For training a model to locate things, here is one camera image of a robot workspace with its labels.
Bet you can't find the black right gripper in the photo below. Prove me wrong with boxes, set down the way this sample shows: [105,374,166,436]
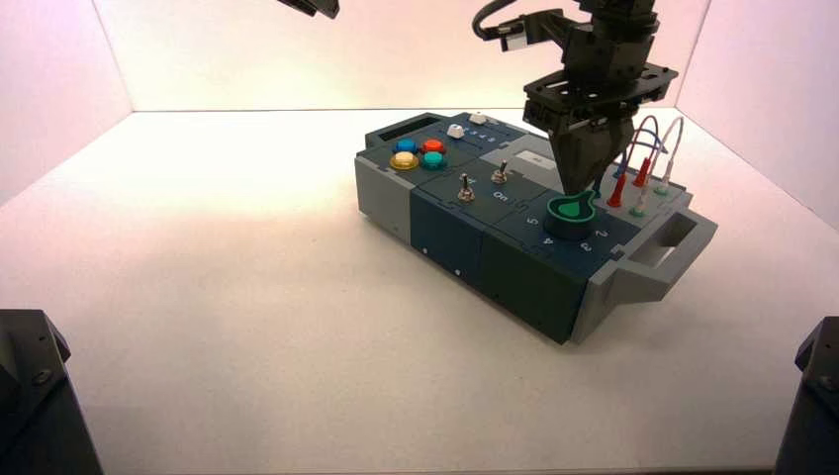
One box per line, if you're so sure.
[522,18,680,196]

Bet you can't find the white rectangular label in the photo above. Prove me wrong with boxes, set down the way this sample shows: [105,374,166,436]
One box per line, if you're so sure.
[513,148,557,169]

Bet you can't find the white patch cable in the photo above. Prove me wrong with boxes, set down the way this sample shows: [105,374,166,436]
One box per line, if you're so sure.
[630,116,686,215]

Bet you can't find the green black rotary knob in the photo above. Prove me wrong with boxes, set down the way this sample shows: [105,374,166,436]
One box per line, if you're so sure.
[543,190,597,241]

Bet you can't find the red patch cable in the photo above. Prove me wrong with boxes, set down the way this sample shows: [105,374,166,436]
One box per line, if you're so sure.
[606,116,660,209]

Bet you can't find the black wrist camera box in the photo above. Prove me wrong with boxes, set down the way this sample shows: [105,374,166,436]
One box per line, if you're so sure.
[497,9,568,55]

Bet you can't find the blue grey control box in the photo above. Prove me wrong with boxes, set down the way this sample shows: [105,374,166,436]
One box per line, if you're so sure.
[353,112,718,345]

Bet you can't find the black camera cable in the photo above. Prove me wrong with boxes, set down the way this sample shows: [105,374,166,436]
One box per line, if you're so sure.
[471,0,519,42]

